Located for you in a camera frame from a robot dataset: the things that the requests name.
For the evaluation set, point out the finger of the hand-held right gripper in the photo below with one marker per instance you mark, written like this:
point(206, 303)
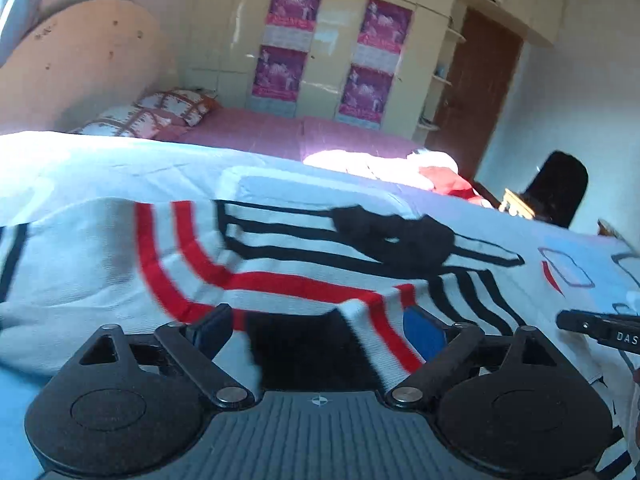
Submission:
point(577, 321)

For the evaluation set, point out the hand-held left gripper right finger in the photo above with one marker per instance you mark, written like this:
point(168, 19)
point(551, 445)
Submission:
point(424, 332)

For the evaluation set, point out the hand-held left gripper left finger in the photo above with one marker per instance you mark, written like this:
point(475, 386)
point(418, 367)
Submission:
point(212, 330)

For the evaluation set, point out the striped white red black sweater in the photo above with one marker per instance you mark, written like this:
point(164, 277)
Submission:
point(100, 270)

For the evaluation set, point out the wooden stool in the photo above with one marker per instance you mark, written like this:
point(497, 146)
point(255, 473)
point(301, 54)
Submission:
point(515, 202)

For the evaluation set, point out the black chair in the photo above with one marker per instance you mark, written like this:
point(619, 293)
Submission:
point(560, 185)

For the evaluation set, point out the red garment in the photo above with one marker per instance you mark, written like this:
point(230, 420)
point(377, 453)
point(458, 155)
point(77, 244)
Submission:
point(455, 185)

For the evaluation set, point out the white crumpled cloth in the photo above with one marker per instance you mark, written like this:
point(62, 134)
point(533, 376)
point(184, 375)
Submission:
point(360, 162)

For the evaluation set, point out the light blue printed blanket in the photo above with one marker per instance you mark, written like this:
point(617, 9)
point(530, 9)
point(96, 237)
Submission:
point(125, 170)

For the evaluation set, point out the pink checked bedsheet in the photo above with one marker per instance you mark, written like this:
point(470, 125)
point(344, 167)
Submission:
point(260, 130)

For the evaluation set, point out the white patterned pillow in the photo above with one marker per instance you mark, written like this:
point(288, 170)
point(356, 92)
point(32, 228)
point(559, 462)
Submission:
point(122, 122)
point(175, 105)

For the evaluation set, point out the brown wooden door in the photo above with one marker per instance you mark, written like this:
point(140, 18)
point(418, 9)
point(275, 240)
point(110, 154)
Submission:
point(480, 90)

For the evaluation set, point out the cream open corner shelf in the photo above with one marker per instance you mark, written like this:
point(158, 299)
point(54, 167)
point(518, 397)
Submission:
point(442, 77)

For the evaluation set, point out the cream glossy wardrobe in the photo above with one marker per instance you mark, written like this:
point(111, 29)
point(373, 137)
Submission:
point(330, 60)

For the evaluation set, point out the cream rounded headboard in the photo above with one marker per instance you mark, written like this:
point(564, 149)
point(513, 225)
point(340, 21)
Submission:
point(90, 60)

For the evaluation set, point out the grey window curtain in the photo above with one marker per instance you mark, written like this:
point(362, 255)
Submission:
point(15, 5)

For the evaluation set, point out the purple wall poster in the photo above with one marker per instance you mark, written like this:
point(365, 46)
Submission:
point(279, 74)
point(294, 10)
point(365, 92)
point(385, 27)

